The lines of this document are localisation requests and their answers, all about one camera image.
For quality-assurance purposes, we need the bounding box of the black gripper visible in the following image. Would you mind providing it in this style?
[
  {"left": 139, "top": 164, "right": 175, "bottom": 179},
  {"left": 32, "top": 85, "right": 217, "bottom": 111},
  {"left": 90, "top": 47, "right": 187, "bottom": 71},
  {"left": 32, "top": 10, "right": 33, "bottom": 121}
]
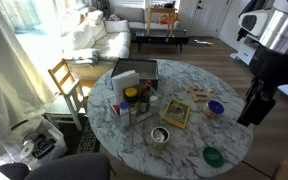
[{"left": 237, "top": 77, "right": 277, "bottom": 126}]

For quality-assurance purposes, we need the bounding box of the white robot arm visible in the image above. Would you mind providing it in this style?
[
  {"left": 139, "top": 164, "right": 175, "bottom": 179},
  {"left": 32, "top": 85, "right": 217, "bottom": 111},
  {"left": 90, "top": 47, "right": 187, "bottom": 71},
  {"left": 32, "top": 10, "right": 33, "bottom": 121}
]
[{"left": 237, "top": 0, "right": 288, "bottom": 126}]

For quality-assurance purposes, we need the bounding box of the open tin can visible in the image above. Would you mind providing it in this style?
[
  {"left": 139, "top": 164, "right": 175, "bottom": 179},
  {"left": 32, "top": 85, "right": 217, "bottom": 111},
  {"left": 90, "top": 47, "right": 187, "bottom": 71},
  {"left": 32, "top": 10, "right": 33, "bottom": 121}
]
[{"left": 150, "top": 127, "right": 170, "bottom": 149}]

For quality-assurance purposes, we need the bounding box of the blue lidded plastic container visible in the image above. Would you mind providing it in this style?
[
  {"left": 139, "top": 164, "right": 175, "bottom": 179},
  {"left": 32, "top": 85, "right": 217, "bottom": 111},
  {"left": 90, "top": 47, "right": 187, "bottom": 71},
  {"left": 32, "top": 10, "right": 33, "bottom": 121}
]
[{"left": 204, "top": 100, "right": 225, "bottom": 118}]

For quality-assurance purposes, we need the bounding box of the wooden block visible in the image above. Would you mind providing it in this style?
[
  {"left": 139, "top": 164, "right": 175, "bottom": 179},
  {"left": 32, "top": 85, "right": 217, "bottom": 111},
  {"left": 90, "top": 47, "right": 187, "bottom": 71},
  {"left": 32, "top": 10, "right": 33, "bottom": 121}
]
[
  {"left": 193, "top": 98, "right": 208, "bottom": 102},
  {"left": 191, "top": 84, "right": 204, "bottom": 91},
  {"left": 195, "top": 94, "right": 208, "bottom": 98}
]

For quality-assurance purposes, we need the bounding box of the green round lid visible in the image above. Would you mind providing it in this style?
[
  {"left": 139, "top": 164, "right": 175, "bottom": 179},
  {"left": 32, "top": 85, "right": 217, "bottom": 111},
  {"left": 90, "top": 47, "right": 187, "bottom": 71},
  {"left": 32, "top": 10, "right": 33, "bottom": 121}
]
[{"left": 203, "top": 146, "right": 224, "bottom": 168}]

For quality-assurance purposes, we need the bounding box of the yellow picture book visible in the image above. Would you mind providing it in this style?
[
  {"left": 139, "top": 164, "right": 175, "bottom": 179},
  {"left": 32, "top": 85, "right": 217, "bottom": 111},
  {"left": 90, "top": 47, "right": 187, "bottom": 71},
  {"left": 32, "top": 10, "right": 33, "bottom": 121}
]
[{"left": 162, "top": 99, "right": 191, "bottom": 129}]

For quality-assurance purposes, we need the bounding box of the black coffee table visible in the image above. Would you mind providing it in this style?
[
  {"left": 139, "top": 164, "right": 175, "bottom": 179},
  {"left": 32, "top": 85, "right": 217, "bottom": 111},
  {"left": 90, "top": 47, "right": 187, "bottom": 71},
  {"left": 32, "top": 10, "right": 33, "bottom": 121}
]
[{"left": 136, "top": 30, "right": 189, "bottom": 50}]

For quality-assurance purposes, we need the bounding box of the red capped sauce bottle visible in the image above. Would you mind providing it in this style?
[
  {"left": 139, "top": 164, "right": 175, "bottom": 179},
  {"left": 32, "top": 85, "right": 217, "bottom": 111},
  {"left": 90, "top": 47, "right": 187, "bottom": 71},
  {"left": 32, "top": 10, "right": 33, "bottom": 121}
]
[{"left": 146, "top": 80, "right": 152, "bottom": 97}]

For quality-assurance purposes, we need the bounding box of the dark cardboard box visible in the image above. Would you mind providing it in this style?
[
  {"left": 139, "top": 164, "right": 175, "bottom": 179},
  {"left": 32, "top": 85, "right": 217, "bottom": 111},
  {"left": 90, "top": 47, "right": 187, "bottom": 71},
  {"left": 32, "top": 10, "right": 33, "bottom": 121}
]
[{"left": 111, "top": 58, "right": 158, "bottom": 90}]

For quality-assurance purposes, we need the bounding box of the wooden side table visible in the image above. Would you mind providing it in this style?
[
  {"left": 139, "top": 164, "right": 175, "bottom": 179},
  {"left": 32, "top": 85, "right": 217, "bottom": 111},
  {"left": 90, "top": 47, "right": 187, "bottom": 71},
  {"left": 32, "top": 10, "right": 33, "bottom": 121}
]
[{"left": 146, "top": 6, "right": 175, "bottom": 35}]

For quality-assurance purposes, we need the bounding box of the yellow lidded jar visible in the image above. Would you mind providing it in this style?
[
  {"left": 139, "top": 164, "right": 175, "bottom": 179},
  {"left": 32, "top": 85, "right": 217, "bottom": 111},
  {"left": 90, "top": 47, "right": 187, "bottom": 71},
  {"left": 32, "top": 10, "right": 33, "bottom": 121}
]
[{"left": 125, "top": 87, "right": 138, "bottom": 103}]

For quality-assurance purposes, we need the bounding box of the white paper napkin stack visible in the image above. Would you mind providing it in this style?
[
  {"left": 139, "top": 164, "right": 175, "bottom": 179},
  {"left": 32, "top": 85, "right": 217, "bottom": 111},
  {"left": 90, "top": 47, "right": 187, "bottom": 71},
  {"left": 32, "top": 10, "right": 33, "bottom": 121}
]
[{"left": 111, "top": 70, "right": 139, "bottom": 104}]

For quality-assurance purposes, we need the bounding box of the blue capped white bottle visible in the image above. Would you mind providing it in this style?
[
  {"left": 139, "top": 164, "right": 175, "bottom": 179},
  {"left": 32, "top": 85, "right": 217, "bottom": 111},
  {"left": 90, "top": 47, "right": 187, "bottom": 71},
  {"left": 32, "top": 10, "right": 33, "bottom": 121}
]
[{"left": 120, "top": 101, "right": 130, "bottom": 127}]

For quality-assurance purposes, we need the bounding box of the white sofa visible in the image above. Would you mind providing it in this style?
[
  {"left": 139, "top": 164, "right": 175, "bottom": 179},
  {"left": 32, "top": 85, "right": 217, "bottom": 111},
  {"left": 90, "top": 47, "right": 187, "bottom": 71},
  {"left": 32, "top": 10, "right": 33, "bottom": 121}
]
[{"left": 62, "top": 7, "right": 148, "bottom": 79}]

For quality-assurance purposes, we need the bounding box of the wooden chair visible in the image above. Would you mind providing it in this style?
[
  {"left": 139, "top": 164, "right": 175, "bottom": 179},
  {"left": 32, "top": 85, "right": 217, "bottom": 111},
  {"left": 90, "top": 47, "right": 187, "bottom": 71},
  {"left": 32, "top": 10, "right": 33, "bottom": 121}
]
[{"left": 45, "top": 60, "right": 86, "bottom": 131}]

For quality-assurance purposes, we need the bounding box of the grey office chair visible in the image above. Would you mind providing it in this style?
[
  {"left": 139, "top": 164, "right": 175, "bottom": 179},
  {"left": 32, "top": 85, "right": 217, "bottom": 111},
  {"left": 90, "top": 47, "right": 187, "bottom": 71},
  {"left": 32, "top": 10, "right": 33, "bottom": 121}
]
[{"left": 0, "top": 153, "right": 110, "bottom": 180}]

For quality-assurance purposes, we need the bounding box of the white curtain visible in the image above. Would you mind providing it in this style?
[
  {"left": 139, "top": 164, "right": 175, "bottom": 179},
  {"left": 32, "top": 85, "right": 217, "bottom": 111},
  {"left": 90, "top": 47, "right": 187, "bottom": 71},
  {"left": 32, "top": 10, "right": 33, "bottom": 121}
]
[{"left": 0, "top": 12, "right": 55, "bottom": 156}]

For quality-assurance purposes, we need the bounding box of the wire condiment basket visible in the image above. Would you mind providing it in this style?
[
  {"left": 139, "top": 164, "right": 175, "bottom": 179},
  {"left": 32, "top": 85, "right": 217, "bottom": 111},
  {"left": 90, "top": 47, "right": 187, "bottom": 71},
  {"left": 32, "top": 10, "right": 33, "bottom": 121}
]
[{"left": 107, "top": 84, "right": 162, "bottom": 127}]

